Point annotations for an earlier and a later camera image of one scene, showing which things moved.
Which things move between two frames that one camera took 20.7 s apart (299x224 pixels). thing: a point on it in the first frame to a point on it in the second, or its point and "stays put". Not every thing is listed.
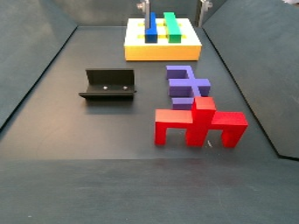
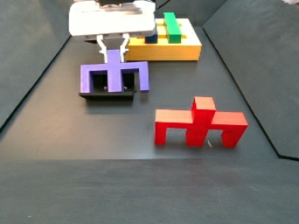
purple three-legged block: [184, 87] to [113, 67]
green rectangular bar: [172, 27] stays put
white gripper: [144, 7] to [90, 18]
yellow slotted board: [162, 50] stays put
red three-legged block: [200, 121] stays put
